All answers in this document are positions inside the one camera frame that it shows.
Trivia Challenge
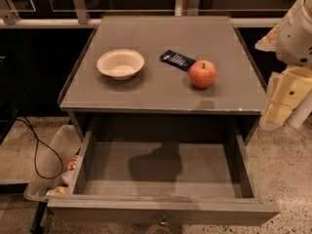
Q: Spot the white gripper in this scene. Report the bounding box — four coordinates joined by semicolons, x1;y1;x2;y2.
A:
255;4;312;131

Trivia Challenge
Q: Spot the grey top drawer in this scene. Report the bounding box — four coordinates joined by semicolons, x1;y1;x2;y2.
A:
47;131;281;227

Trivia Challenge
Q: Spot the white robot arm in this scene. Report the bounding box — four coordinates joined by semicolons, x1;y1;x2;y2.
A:
255;0;312;131

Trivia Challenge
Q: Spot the metal drawer knob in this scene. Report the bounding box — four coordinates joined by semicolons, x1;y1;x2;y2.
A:
159;214;169;226

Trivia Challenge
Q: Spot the white pole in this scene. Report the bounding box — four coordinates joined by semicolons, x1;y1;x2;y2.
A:
288;91;312;128

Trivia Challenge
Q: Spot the red apple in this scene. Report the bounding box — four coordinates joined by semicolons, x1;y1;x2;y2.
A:
188;60;216;89

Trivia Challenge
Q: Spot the blue snack packet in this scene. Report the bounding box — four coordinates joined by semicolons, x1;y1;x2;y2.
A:
160;50;196;71

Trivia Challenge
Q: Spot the grey cabinet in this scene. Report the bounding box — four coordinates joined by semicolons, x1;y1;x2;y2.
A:
58;16;265;139

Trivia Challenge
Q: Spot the white paper bowl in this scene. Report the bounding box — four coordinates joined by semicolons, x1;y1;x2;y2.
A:
97;49;144;80

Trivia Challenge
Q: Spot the clear plastic bin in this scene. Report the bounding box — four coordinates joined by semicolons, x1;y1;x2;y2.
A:
24;125;81;202

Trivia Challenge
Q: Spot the metal railing frame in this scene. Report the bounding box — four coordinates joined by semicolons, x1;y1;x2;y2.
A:
0;0;296;26

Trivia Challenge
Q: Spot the black cable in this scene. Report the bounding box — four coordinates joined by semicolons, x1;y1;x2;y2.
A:
16;115;64;180

